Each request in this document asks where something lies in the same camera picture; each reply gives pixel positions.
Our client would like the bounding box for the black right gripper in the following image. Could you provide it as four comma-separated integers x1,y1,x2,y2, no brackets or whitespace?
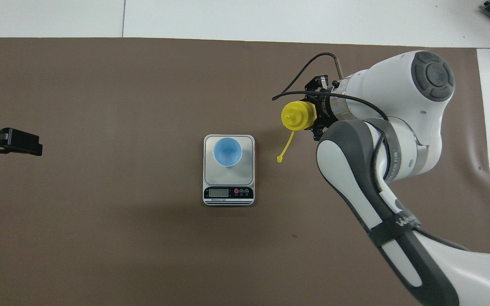
305,76,343,142

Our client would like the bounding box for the yellow squeeze bottle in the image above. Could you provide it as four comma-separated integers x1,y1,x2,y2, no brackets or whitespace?
276,100,317,164

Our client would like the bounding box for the light blue plastic cup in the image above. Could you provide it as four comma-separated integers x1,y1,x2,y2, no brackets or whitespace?
212,137,243,167

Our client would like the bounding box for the silver digital kitchen scale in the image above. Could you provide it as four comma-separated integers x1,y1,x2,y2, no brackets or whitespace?
203,134,256,207

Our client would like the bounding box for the brown paper table mat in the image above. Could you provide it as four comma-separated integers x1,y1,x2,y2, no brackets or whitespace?
0,37,490,306

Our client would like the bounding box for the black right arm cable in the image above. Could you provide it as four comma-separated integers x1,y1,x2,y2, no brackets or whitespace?
272,52,392,179

